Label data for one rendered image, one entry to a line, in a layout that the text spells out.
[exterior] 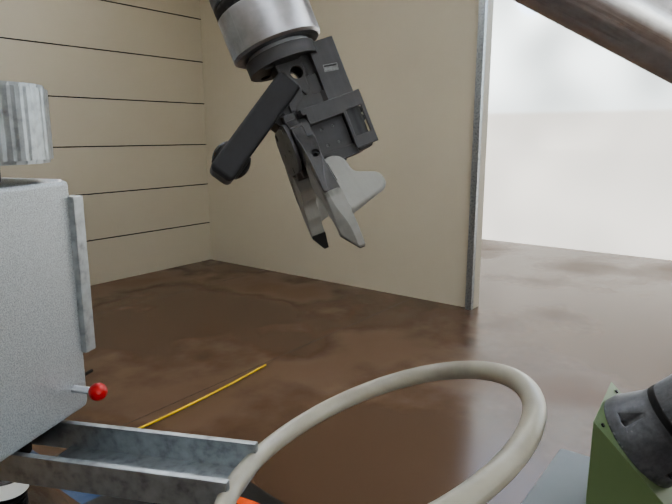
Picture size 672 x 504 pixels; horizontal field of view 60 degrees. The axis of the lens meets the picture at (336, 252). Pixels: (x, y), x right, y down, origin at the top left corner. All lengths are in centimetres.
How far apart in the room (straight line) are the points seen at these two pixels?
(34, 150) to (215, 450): 55
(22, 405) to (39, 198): 33
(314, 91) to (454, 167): 502
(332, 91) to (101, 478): 70
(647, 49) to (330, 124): 40
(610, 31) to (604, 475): 84
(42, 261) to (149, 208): 618
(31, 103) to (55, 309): 34
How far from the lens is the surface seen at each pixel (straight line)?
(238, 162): 55
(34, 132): 101
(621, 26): 78
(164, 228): 737
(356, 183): 53
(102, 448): 116
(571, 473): 156
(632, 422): 130
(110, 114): 694
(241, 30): 57
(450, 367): 102
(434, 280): 583
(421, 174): 575
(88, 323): 115
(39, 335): 108
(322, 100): 58
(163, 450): 109
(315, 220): 64
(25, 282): 104
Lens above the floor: 163
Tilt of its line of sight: 11 degrees down
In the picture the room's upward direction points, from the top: straight up
